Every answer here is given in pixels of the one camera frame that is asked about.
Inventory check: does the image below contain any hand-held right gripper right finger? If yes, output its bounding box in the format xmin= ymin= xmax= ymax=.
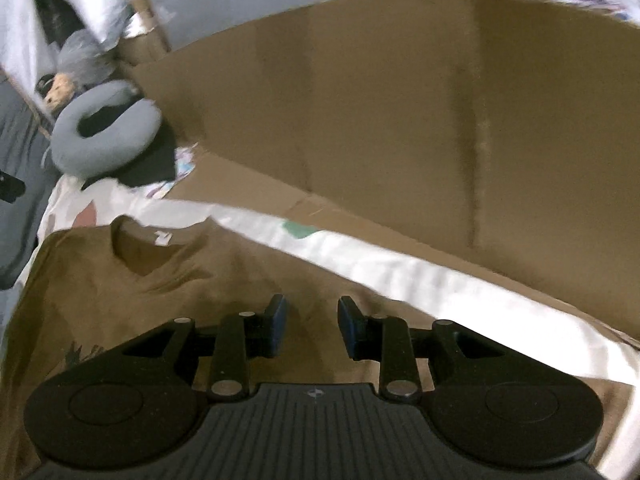
xmin=337 ymin=295 xmax=506 ymax=403

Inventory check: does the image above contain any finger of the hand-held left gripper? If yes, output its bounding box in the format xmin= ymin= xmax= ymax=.
xmin=0 ymin=170 xmax=26 ymax=204

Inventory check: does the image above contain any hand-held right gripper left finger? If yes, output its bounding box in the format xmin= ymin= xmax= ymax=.
xmin=122 ymin=294 xmax=288 ymax=403

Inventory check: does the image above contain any brown printed t-shirt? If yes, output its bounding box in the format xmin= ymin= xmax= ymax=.
xmin=0 ymin=217 xmax=436 ymax=480

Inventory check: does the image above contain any grey-blue bed sheet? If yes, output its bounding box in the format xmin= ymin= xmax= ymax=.
xmin=0 ymin=75 xmax=62 ymax=288

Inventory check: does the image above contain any white cartoon printed bedsheet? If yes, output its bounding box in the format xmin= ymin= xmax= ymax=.
xmin=37 ymin=145 xmax=640 ymax=386

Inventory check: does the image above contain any small brown plush toy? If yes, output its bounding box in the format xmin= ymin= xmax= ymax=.
xmin=37 ymin=74 xmax=76 ymax=111

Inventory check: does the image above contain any black cloth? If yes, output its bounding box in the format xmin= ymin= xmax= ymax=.
xmin=80 ymin=102 xmax=179 ymax=191

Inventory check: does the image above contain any clear plastic bag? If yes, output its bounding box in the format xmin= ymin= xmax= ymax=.
xmin=55 ymin=30 xmax=122 ymax=86

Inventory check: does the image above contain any flattened cardboard sheet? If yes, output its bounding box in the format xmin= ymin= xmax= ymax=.
xmin=117 ymin=0 xmax=640 ymax=353

